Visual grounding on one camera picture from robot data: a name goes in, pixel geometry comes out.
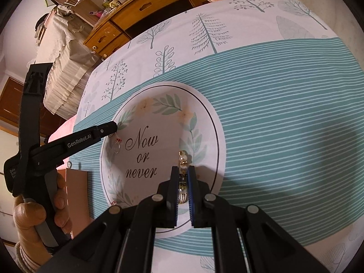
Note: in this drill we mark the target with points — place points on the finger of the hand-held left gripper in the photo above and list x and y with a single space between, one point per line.
106 129

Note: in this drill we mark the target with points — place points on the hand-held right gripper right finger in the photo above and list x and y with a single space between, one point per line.
192 202

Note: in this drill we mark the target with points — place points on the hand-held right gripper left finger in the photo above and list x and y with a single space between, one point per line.
174 202

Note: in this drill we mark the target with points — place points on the pearl hair clip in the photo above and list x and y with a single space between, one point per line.
182 157

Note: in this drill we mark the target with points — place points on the pink storage box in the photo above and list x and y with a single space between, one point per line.
78 199

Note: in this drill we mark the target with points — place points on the person's left hand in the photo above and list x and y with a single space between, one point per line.
27 219

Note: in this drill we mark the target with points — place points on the brown wooden door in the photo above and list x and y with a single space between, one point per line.
11 96

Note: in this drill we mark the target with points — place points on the lace covered piano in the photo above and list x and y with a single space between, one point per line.
65 62

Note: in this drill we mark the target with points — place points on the wooden desk with drawers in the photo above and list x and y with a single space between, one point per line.
133 11

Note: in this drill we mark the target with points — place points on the tree print tablecloth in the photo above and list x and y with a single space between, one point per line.
270 105

